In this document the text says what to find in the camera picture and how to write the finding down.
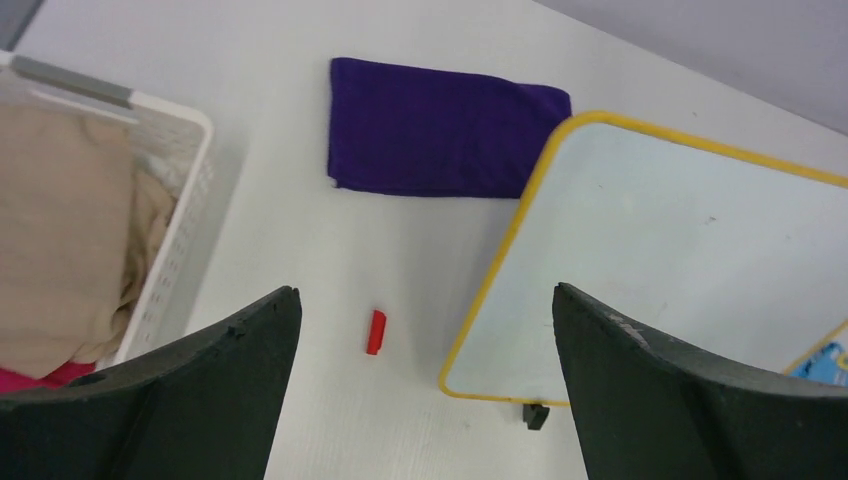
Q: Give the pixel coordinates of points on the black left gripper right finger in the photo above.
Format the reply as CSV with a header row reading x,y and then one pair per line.
x,y
647,405

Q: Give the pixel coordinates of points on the red marker cap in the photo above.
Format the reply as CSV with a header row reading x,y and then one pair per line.
x,y
376,332

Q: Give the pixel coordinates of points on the blue cartoon astronaut cloth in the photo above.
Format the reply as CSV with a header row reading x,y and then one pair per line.
x,y
827,365

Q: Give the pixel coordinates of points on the yellow framed whiteboard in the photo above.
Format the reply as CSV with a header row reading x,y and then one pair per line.
x,y
735,252

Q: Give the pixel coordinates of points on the beige folded cloth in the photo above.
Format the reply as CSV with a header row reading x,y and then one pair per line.
x,y
81,225

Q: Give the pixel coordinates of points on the white plastic basket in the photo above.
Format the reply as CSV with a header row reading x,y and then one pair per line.
x,y
171,138

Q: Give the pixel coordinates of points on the pink cloth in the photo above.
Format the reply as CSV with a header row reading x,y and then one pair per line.
x,y
13,382

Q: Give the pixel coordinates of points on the black whiteboard left foot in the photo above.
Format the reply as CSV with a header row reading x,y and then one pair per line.
x,y
535,415

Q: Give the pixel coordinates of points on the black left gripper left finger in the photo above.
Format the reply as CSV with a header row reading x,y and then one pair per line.
x,y
203,407

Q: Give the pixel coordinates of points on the purple cloth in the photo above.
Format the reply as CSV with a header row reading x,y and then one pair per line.
x,y
417,132

